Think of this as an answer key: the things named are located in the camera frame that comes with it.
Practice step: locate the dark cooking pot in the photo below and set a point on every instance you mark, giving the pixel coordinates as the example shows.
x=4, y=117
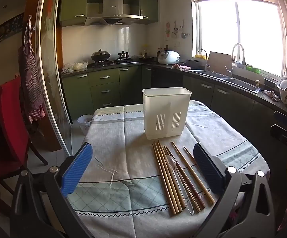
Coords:
x=192, y=63

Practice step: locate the trash bin with white bag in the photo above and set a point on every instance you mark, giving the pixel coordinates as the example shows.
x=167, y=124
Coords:
x=85, y=124

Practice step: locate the green plastic container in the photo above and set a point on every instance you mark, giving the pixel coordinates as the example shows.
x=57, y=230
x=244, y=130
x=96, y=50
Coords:
x=252, y=69

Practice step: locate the red chair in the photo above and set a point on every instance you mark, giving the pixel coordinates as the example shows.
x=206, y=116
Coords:
x=11, y=119

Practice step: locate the clear plastic spoon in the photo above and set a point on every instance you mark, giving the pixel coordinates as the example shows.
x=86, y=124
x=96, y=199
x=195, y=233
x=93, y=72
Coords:
x=170, y=160

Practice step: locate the steel double sink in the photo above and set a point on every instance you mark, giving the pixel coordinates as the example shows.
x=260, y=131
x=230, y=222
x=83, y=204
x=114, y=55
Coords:
x=240, y=83

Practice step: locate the red pot holder cloth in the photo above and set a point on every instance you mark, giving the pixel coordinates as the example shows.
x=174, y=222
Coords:
x=181, y=66

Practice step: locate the white plastic bag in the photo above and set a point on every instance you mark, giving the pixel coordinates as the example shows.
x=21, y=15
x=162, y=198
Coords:
x=80, y=65
x=68, y=68

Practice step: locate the dark shallow pan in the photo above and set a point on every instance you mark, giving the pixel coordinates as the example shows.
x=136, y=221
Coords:
x=147, y=58

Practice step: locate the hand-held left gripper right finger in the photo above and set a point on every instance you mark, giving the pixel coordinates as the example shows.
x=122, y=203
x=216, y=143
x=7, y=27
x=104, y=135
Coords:
x=207, y=168

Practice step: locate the dark wall poster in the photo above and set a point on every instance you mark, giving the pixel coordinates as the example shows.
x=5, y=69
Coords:
x=9, y=28

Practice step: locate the white plastic utensil holder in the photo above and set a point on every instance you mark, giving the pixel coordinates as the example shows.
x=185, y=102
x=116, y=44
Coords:
x=167, y=114

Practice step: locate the small chrome faucet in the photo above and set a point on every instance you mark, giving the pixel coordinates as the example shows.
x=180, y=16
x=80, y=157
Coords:
x=206, y=66

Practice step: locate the grey dish rag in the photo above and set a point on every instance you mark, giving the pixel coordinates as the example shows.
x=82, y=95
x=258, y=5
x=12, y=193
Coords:
x=271, y=95

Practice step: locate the grey checked tablecloth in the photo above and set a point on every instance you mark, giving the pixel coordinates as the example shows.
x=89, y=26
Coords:
x=123, y=141

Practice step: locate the steel range hood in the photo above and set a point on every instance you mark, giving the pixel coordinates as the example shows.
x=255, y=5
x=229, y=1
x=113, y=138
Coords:
x=113, y=7

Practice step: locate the tall chrome faucet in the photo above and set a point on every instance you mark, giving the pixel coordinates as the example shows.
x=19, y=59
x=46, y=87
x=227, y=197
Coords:
x=242, y=54

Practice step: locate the black wok with lid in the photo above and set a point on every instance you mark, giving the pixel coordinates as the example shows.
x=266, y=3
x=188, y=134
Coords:
x=100, y=55

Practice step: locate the black box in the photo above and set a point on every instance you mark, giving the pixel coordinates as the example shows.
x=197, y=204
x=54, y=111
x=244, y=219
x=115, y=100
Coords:
x=269, y=82

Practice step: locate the red wall hanging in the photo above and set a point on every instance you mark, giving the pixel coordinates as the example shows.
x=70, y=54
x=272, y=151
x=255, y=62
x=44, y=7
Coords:
x=167, y=29

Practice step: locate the hanging metal skimmer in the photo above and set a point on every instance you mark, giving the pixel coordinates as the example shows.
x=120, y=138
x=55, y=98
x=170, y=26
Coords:
x=182, y=31

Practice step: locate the hanging metal ladle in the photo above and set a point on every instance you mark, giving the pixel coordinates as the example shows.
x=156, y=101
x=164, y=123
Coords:
x=174, y=31

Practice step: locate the wooden cutting board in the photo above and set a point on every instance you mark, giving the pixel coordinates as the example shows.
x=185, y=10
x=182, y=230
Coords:
x=220, y=63

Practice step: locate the yellow basket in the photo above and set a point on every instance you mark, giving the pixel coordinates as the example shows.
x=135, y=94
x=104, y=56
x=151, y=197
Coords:
x=200, y=56

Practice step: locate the glass sliding door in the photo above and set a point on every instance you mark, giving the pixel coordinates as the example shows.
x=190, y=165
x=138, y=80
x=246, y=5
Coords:
x=51, y=67

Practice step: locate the gas stove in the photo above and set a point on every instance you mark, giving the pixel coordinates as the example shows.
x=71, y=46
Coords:
x=116, y=61

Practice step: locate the green wall cabinets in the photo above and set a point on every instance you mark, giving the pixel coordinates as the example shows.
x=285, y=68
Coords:
x=72, y=7

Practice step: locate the white rice cooker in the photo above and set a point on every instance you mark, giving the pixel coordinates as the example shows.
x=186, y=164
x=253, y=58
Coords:
x=168, y=57

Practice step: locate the kitchen window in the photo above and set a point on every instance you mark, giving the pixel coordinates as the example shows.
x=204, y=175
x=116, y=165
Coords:
x=257, y=34

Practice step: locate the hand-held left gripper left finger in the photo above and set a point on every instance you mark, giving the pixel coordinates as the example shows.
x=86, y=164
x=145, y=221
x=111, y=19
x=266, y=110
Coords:
x=77, y=168

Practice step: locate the checked apron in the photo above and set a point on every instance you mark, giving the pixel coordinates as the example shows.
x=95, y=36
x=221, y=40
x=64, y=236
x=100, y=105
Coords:
x=30, y=79

